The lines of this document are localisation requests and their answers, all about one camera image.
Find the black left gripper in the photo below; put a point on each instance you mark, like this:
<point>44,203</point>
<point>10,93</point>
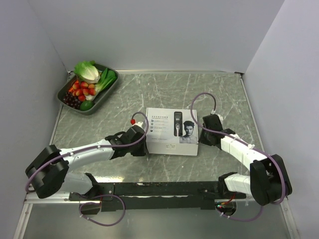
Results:
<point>143,151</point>

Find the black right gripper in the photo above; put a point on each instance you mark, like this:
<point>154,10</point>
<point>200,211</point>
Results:
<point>202,140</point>

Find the white clipper kit box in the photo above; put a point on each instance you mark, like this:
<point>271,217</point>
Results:
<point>160,138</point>

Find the black silver hair clipper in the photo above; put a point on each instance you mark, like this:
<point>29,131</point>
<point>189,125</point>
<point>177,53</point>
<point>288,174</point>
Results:
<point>177,124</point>

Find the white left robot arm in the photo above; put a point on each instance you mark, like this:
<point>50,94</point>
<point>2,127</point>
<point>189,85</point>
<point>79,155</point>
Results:
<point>51,171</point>

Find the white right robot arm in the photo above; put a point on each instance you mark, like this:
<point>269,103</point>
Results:
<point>268,179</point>

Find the dark grey food tray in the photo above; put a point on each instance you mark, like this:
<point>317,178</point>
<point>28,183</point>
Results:
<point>100,98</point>

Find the green lime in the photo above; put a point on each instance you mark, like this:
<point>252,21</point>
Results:
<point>86,105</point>

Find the green bok choy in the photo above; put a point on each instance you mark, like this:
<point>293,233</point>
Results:
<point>108,77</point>

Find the dark purple grapes bunch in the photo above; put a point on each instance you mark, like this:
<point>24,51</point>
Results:
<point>71,101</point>

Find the red strawberries pile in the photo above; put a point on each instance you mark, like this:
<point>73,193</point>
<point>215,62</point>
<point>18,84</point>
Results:
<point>83,91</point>

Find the green lettuce head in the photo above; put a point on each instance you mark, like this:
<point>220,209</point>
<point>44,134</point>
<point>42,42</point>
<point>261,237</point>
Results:
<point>86,71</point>

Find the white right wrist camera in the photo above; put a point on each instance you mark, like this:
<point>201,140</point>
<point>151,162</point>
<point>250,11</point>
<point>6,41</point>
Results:
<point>220,116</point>

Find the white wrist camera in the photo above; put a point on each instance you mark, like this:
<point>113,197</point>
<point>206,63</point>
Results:
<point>138,123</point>
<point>220,116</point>

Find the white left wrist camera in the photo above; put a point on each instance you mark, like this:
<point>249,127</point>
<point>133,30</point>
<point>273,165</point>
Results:
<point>138,123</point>

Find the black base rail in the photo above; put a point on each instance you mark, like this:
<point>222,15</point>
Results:
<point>157,195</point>

